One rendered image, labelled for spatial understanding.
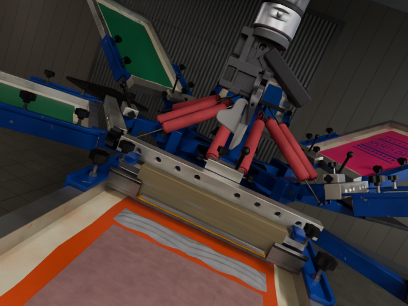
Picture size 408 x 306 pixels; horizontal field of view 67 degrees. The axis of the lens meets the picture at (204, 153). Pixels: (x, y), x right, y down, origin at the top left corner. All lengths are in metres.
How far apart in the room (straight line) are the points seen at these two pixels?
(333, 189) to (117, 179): 0.68
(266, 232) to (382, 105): 3.90
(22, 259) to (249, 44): 0.50
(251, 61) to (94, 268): 0.44
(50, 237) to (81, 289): 0.13
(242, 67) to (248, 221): 0.37
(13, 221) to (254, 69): 0.46
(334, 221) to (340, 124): 1.33
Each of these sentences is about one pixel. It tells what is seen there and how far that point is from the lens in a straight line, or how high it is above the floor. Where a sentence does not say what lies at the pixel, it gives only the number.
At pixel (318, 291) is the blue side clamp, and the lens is 0.73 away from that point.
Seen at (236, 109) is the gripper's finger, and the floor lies 1.28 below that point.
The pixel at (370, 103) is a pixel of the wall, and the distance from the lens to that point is 4.51.
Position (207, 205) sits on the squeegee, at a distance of 0.74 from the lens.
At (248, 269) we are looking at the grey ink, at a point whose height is 0.96.
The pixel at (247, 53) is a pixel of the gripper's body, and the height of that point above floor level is 1.37.
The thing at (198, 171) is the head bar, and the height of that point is 1.04.
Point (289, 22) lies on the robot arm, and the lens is 0.58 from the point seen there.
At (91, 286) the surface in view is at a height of 0.96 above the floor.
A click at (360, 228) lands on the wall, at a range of 4.78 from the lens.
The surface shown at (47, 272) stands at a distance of 0.54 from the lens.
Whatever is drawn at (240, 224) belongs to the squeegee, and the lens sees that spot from 0.75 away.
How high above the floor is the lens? 1.30
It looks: 13 degrees down
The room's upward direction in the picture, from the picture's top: 23 degrees clockwise
